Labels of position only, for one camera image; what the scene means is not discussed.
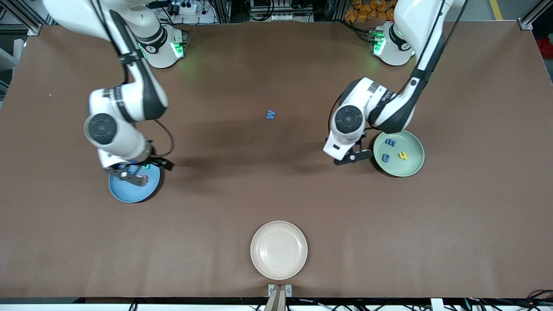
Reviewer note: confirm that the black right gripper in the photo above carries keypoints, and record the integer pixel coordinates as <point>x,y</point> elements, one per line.
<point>156,161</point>

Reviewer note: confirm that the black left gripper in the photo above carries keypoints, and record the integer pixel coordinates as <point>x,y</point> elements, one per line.
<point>363,135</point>

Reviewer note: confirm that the blue lowercase letter a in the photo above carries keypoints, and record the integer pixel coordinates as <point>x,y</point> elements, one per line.
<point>386,158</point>

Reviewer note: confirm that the blue lowercase letter m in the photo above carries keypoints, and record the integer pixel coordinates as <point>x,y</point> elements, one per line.
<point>391,141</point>

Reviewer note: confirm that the yellow lowercase letter h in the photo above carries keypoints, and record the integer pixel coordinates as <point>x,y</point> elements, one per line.
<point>403,156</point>

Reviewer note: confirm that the blue uppercase letter W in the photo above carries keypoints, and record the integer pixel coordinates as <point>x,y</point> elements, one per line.
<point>271,115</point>

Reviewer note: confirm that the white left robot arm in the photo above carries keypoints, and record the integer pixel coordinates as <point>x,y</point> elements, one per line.
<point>414,26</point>

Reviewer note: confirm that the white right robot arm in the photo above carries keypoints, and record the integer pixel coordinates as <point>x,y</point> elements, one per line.
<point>125,142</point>

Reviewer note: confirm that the blue plate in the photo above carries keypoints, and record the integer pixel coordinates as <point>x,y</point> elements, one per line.
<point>129,194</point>

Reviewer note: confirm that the green plate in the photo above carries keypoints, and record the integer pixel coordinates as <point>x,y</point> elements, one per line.
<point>410,166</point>

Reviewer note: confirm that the beige plate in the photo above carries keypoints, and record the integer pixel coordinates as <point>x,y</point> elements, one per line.
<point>279,250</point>

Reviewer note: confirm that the brown table mat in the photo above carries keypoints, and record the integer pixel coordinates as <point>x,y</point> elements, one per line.
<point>389,237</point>

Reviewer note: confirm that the equipment rack shelf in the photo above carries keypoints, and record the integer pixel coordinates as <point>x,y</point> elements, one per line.
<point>281,13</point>

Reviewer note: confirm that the white power strip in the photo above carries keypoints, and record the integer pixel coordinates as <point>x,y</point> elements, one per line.
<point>185,7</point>

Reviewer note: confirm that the white tag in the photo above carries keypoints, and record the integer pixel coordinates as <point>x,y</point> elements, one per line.
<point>436,304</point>

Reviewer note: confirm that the red shoe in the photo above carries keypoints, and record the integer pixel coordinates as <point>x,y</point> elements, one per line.
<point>545,47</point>

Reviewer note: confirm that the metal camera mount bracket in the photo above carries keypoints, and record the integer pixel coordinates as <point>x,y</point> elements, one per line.
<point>280,293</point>

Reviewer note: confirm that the aluminium frame profile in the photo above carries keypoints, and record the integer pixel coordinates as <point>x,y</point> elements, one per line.
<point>528,19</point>
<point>26,17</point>

